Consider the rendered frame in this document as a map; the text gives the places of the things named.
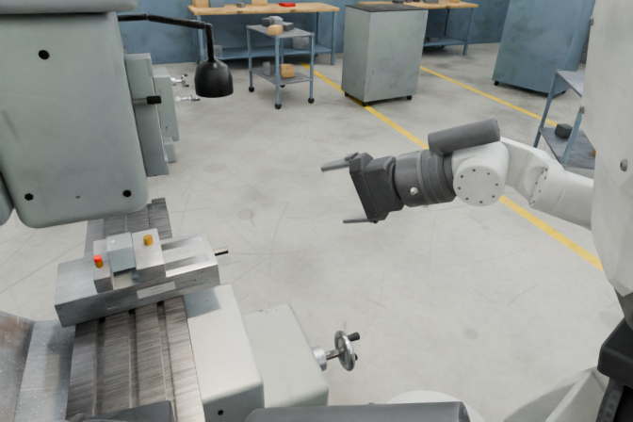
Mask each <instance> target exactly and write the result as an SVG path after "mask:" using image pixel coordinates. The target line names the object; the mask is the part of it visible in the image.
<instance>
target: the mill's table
mask: <svg viewBox="0 0 633 422"><path fill-rule="evenodd" d="M151 201H152V203H147V204H146V205H145V206H144V207H143V208H142V209H140V210H139V211H137V212H134V213H129V214H123V215H118V216H112V217H107V218H101V219H91V220H88V226H87V234H86V242H85V250H84V257H89V256H92V255H93V242H94V241H97V240H102V239H106V238H107V237H108V236H112V235H120V234H125V233H129V232H130V234H131V237H132V233H137V232H142V231H146V230H151V229H155V228H156V229H157V232H158V237H159V241H160V240H165V239H169V238H172V233H171V227H170V218H169V212H168V208H167V205H166V199H165V197H164V198H158V199H152V200H151ZM164 400H170V402H171V406H172V409H173V414H174V418H175V422H205V418H204V412H203V403H202V397H201V392H200V386H199V381H198V376H197V370H196V366H195V360H194V354H193V349H192V344H191V339H190V333H189V327H188V323H187V313H186V307H185V302H184V297H183V295H182V296H178V297H175V298H171V299H167V300H162V301H158V302H155V303H151V304H147V305H144V306H140V307H137V308H134V309H130V310H126V311H123V312H119V313H117V314H113V315H109V316H103V317H99V318H96V319H93V320H89V321H86V322H82V323H78V324H76V326H75V335H74V343H73V358H72V367H71V376H70V384H69V393H68V401H67V410H66V417H65V420H67V421H70V420H71V419H73V418H74V417H75V416H76V415H77V414H87V416H88V417H93V416H96V415H101V414H109V413H113V412H117V411H121V410H125V409H130V408H134V407H138V406H142V405H147V404H151V403H156V402H159V401H164Z"/></svg>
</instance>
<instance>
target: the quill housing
mask: <svg viewBox="0 0 633 422"><path fill-rule="evenodd" d="M123 57H124V51H123V47H122V37H121V32H120V28H119V23H118V18H117V14H116V11H106V12H65V13H24V14H0V171H1V173H2V176H3V179H4V181H5V184H6V186H7V189H8V193H9V196H10V198H11V200H12V202H13V205H14V208H15V210H16V213H17V215H18V218H19V219H20V221H21V222H22V223H23V224H24V225H26V226H27V227H30V228H34V229H41V228H47V227H53V226H58V225H63V224H69V223H75V222H80V221H86V220H91V219H101V218H107V217H112V216H118V215H123V214H129V213H134V212H137V211H139V210H140V209H142V208H143V207H144V206H145V205H146V204H147V202H148V199H149V191H148V184H147V175H146V171H145V167H144V162H143V157H142V152H141V148H140V143H139V137H138V129H137V124H136V119H135V114H134V109H133V105H132V102H131V95H130V89H129V85H128V80H127V75H126V70H125V66H124V58H123Z"/></svg>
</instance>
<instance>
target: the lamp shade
mask: <svg viewBox="0 0 633 422"><path fill-rule="evenodd" d="M194 85H195V92H196V95H198V96H200V97H204V98H220V97H225V96H229V95H231V94H233V93H234V86H233V77H232V75H231V73H230V70H229V68H228V65H226V64H225V63H223V62H222V61H220V60H218V59H215V60H208V59H207V60H204V61H203V62H202V63H200V64H199V65H198V66H197V67H196V72H195V76H194Z"/></svg>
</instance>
